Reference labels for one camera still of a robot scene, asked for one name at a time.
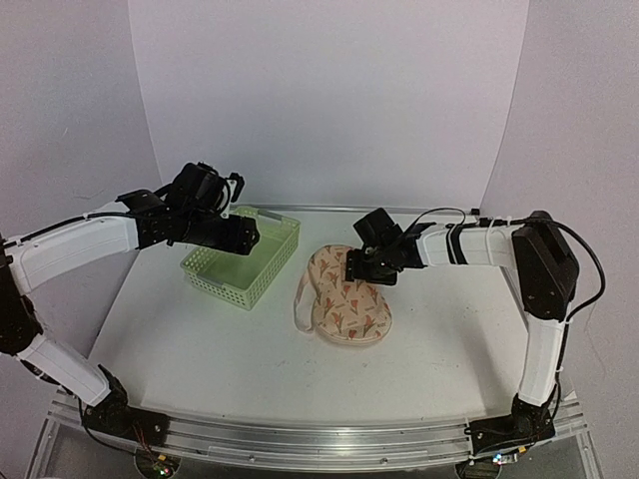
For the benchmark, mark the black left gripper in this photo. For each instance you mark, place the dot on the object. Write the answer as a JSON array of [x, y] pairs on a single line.
[[240, 238]]

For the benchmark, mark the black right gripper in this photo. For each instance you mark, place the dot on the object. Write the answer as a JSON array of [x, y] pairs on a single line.
[[354, 271]]

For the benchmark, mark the floral mesh laundry bag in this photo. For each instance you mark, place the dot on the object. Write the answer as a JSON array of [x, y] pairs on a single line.
[[341, 311]]

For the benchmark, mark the green plastic basket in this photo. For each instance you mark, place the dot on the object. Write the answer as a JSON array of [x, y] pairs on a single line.
[[242, 280]]

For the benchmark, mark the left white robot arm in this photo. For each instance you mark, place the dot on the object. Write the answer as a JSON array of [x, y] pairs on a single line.
[[134, 221]]

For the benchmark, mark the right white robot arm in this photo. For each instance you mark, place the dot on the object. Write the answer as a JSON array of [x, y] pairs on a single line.
[[534, 249]]

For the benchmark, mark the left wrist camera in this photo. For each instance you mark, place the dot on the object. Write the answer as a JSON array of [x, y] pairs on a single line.
[[233, 186]]

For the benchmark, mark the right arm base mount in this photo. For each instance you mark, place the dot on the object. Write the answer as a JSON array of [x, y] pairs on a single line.
[[525, 425]]

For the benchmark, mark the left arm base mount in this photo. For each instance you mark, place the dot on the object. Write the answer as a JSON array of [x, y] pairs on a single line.
[[114, 416]]

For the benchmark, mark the aluminium front rail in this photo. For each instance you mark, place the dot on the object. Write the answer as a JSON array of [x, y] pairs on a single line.
[[368, 446]]

